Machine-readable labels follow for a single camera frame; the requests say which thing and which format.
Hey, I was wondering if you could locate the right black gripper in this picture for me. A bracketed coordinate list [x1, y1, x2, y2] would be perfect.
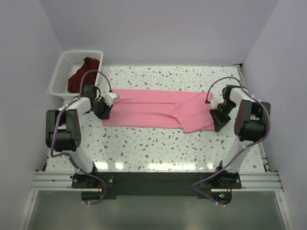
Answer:
[210, 100, 236, 133]

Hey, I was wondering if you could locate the pink t-shirt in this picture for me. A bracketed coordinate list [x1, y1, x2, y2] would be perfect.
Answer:
[103, 89, 214, 133]

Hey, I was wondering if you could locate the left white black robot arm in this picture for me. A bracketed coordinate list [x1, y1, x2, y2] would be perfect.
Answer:
[46, 85, 118, 188]

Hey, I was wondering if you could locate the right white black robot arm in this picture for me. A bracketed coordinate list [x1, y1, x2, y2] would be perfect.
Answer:
[203, 85, 271, 188]

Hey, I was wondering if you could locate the dark red t-shirt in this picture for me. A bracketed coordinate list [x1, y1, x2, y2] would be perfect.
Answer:
[67, 57, 100, 93]

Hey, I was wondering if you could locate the white plastic laundry basket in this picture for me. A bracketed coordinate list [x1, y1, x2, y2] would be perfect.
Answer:
[48, 50, 104, 100]

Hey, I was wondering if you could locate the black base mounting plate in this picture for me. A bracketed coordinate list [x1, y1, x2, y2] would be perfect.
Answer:
[70, 170, 242, 204]

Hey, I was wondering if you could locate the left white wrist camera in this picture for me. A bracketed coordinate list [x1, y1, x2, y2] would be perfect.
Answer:
[104, 92, 119, 107]

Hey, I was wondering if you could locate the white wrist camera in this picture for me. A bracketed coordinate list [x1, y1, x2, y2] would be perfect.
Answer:
[210, 98, 219, 109]
[104, 92, 119, 107]

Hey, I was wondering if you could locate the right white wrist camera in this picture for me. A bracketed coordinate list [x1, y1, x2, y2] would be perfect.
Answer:
[210, 98, 219, 109]

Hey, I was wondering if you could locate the aluminium right side rail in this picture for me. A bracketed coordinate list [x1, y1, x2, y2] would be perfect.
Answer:
[234, 62, 269, 171]

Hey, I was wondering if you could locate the aluminium rail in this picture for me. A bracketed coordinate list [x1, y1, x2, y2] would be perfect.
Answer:
[234, 62, 269, 171]
[31, 172, 283, 192]

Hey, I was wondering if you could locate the aluminium front rail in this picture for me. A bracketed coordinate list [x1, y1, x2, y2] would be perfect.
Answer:
[31, 172, 283, 192]

